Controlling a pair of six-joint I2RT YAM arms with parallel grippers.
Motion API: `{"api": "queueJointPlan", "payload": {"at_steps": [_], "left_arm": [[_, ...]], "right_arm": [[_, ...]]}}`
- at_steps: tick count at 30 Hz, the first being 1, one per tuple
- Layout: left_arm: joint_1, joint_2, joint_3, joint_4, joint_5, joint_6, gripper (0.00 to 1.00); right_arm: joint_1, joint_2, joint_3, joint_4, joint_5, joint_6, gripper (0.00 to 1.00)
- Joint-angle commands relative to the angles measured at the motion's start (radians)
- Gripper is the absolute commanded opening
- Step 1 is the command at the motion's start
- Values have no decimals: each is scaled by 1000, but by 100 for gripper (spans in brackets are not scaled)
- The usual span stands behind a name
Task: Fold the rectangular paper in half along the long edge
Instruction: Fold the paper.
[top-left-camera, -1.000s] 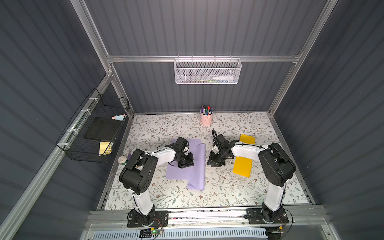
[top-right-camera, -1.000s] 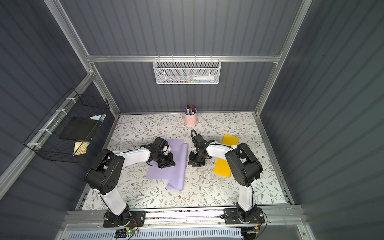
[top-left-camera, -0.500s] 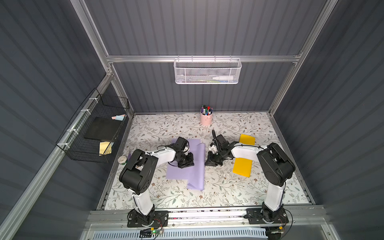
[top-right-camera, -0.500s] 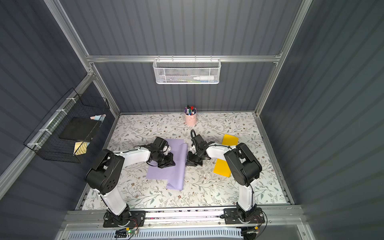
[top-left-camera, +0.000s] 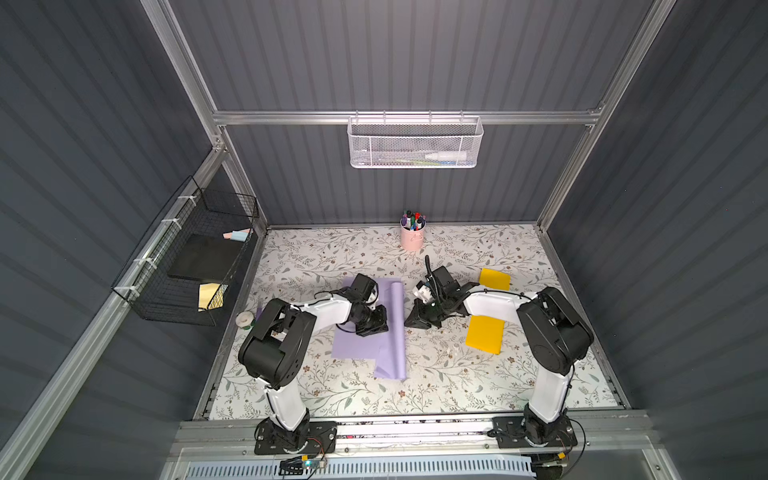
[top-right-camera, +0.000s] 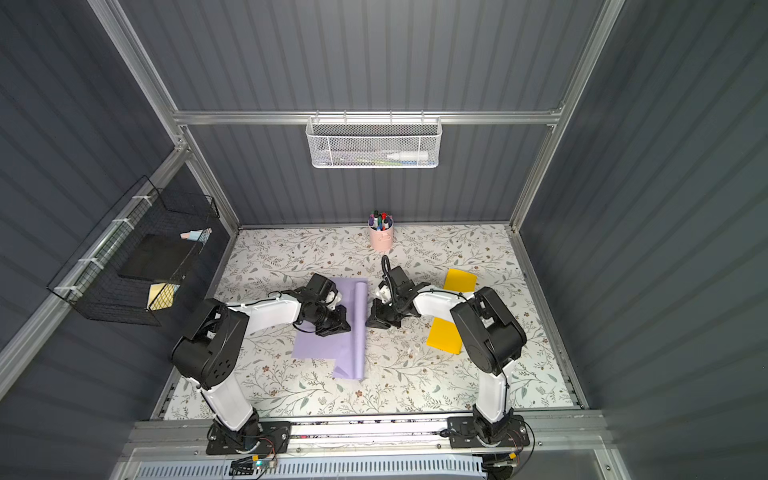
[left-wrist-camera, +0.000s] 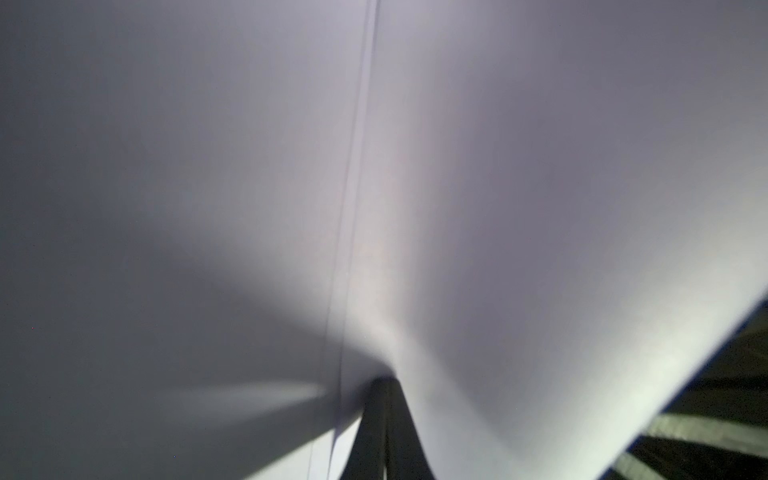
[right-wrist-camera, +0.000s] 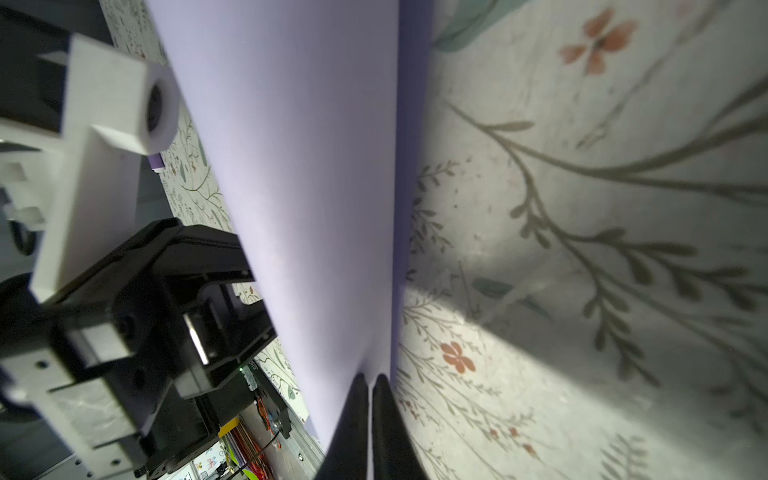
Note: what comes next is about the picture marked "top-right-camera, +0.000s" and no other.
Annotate purple paper sheet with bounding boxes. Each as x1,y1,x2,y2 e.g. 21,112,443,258
292,277,368,380

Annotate yellow rectangular paper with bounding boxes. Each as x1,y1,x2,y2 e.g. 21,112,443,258
426,269,477,355

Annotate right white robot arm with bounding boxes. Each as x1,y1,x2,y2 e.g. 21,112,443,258
366,256,527,428

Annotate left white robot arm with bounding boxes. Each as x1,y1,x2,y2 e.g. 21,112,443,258
171,274,351,437

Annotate pink pen cup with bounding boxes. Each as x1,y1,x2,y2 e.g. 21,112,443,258
368,210,394,253

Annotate pastel note pad in basket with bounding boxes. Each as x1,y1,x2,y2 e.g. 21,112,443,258
180,228,212,243

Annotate white bottle in basket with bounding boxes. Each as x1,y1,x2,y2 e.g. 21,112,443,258
386,151,430,164

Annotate yellow sticky note pad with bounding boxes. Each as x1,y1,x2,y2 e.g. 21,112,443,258
147,283,179,311

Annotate white vented panel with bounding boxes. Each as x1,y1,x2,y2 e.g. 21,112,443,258
135,455,486,479

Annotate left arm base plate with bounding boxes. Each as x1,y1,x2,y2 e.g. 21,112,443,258
206,414,293,456

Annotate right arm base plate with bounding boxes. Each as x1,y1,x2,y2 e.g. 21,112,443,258
439,414,531,451

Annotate white wire mesh basket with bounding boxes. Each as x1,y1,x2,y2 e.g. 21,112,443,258
305,117,443,169

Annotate black wire wall basket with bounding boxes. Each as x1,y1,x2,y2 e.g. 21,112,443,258
48,182,219,327

